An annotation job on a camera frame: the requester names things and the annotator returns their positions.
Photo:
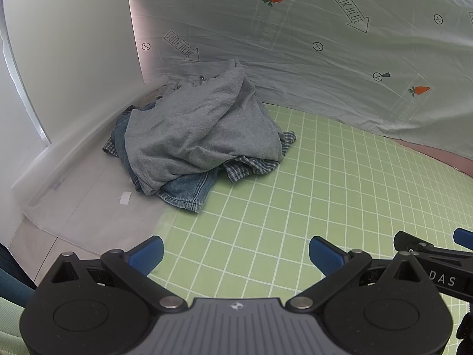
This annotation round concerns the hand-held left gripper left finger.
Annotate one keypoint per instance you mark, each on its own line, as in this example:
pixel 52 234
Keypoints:
pixel 147 256

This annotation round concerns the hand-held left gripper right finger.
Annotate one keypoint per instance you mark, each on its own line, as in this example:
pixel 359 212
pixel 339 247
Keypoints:
pixel 325 256

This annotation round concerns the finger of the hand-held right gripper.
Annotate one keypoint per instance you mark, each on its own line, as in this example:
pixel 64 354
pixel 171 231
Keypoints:
pixel 410 241
pixel 465 238

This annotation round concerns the grey zip hoodie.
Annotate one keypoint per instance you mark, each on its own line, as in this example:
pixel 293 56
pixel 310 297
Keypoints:
pixel 203 125

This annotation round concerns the person's right hand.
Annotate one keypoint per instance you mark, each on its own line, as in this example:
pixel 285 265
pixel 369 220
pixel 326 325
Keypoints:
pixel 466 327

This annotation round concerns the green grid mat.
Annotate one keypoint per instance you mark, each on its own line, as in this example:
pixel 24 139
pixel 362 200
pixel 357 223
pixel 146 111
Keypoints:
pixel 314 199

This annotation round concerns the small white label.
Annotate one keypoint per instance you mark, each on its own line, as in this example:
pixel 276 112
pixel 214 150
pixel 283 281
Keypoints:
pixel 125 198

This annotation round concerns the blue denim jeans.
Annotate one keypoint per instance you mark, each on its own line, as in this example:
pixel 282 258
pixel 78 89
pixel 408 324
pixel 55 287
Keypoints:
pixel 188 192

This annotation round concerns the blue plaid shirt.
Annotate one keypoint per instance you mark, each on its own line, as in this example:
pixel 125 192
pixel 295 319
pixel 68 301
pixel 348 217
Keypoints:
pixel 251 166

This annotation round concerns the teal cloth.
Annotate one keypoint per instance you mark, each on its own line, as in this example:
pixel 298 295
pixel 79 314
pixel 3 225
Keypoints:
pixel 13 277

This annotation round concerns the pale green cloth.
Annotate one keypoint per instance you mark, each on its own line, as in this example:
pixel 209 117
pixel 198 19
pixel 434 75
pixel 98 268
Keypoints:
pixel 9 329

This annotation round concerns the grey carrot printed sheet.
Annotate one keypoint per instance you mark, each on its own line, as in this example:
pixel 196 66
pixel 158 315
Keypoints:
pixel 314 26

